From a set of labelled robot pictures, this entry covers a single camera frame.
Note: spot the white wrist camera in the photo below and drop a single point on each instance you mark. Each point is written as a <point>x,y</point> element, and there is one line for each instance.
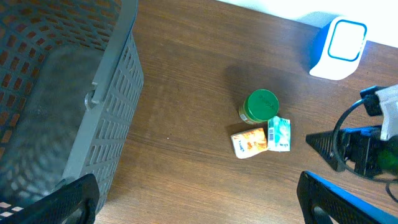
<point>388,103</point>

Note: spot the teal small tissue pack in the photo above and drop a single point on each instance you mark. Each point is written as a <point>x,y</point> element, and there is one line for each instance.
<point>278,134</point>

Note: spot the orange small packet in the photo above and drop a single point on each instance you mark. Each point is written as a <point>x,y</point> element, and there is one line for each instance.
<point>249,143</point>

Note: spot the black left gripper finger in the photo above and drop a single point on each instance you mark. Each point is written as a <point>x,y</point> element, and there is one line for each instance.
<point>75,202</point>
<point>324,202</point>
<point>322,143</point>

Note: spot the grey plastic mesh basket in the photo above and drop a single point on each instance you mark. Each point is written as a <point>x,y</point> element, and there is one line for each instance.
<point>71,79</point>

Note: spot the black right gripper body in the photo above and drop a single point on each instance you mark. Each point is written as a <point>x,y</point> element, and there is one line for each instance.
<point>370,155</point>

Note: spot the green lid jar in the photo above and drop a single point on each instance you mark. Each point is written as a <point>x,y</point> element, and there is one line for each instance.
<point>259,107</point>

